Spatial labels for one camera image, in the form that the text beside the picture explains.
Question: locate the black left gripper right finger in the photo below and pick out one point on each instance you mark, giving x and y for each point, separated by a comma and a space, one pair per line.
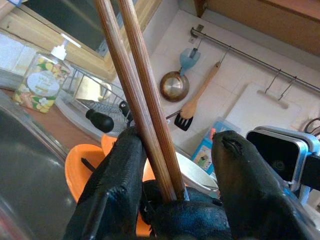
250, 195

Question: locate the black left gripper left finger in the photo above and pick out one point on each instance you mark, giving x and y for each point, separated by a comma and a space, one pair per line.
117, 180

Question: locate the wooden chopstick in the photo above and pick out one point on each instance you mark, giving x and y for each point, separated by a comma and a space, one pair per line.
128, 82
146, 75

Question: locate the orange plate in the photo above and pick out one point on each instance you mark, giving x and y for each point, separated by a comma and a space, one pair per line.
82, 170

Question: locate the white bowl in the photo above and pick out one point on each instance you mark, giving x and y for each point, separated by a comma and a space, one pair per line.
197, 175

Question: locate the blue box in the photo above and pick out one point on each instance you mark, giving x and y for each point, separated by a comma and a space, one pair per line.
205, 152

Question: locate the white drain tray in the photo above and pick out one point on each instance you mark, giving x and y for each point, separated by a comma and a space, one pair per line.
75, 117

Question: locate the white cutting board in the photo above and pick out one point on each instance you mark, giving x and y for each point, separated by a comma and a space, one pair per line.
250, 110

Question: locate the black slotted spatula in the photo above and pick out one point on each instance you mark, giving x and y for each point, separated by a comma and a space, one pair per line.
183, 122

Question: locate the white mug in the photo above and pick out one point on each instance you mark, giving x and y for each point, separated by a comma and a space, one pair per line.
107, 89

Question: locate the steel double sink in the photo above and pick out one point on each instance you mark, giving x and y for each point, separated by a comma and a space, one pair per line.
25, 162

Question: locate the small copper pan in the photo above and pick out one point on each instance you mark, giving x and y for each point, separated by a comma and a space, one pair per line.
174, 86

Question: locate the wooden spatula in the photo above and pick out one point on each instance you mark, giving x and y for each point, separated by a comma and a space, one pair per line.
200, 95

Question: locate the floral soap pump bottle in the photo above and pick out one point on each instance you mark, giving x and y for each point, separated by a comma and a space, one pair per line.
40, 85

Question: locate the blue funnel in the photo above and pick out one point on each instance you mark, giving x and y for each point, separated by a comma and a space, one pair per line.
188, 58

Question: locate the metal rail hook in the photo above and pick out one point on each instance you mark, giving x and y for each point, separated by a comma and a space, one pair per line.
272, 80
197, 46
223, 56
287, 87

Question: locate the wooden window frame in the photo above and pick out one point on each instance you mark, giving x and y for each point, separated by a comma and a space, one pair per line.
82, 57

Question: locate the metal wall rail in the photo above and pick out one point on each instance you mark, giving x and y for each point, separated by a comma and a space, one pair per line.
250, 56

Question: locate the wooden wall cabinet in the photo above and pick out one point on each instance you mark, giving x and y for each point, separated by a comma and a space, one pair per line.
262, 20

